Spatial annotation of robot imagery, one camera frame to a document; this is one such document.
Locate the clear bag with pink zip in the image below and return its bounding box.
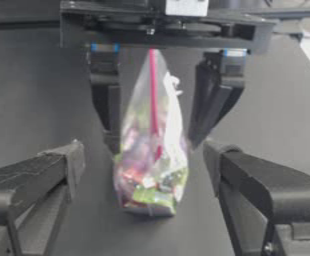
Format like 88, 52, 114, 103
111, 48, 191, 218

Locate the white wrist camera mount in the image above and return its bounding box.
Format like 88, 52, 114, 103
163, 0, 211, 18

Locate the black table frame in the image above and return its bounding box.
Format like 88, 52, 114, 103
0, 0, 63, 33

